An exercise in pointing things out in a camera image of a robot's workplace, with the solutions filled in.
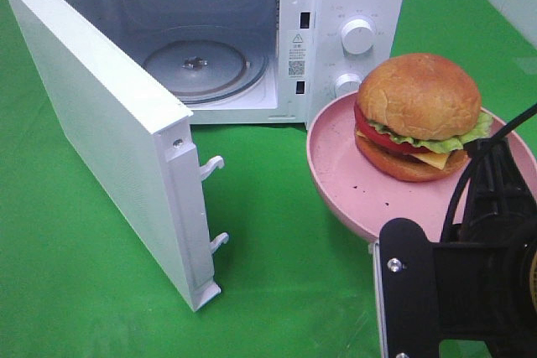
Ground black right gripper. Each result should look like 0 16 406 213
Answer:
438 138 536 357

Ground burger with lettuce and tomato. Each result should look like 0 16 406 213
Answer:
353 53 493 182

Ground lower white round knob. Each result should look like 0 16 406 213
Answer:
334 73 362 98

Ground white round knob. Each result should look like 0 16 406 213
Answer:
341 17 375 54
334 73 362 98

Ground upper white round knob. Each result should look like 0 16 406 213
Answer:
341 17 375 54

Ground white microwave oven body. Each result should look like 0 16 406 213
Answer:
64 0 402 126

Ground glass microwave turntable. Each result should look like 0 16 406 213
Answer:
143 39 269 105

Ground green table cloth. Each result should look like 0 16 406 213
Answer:
0 0 537 358

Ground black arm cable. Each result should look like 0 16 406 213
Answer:
440 101 537 244

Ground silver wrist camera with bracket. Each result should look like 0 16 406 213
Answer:
373 218 440 357

